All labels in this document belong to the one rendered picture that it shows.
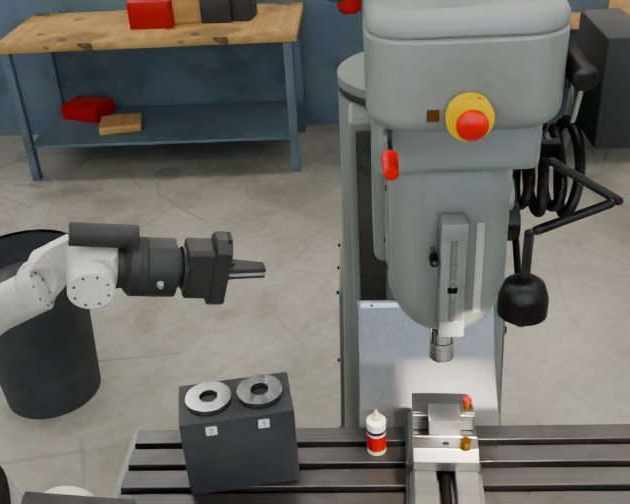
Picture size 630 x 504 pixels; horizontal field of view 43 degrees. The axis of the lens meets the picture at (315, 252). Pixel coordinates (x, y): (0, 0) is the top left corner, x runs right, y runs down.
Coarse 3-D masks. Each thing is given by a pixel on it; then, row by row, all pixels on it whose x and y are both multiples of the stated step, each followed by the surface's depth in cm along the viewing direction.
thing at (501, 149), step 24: (408, 144) 115; (432, 144) 114; (456, 144) 114; (480, 144) 114; (504, 144) 114; (528, 144) 114; (408, 168) 117; (432, 168) 116; (456, 168) 116; (480, 168) 116; (504, 168) 116; (528, 168) 116
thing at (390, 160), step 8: (384, 136) 112; (384, 144) 110; (392, 144) 109; (384, 152) 106; (392, 152) 105; (384, 160) 104; (392, 160) 103; (384, 168) 102; (392, 168) 102; (384, 176) 102; (392, 176) 102
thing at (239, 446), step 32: (192, 384) 161; (224, 384) 158; (256, 384) 158; (288, 384) 159; (192, 416) 153; (224, 416) 152; (256, 416) 152; (288, 416) 153; (192, 448) 154; (224, 448) 155; (256, 448) 156; (288, 448) 157; (192, 480) 158; (224, 480) 159; (256, 480) 160; (288, 480) 162
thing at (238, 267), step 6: (234, 264) 121; (240, 264) 122; (246, 264) 123; (252, 264) 123; (258, 264) 123; (234, 270) 121; (240, 270) 121; (246, 270) 122; (252, 270) 122; (258, 270) 122; (264, 270) 123
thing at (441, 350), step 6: (432, 336) 145; (432, 342) 146; (438, 342) 145; (444, 342) 145; (450, 342) 145; (432, 348) 147; (438, 348) 146; (444, 348) 146; (450, 348) 146; (432, 354) 147; (438, 354) 146; (444, 354) 146; (450, 354) 147; (438, 360) 147; (444, 360) 147; (450, 360) 148
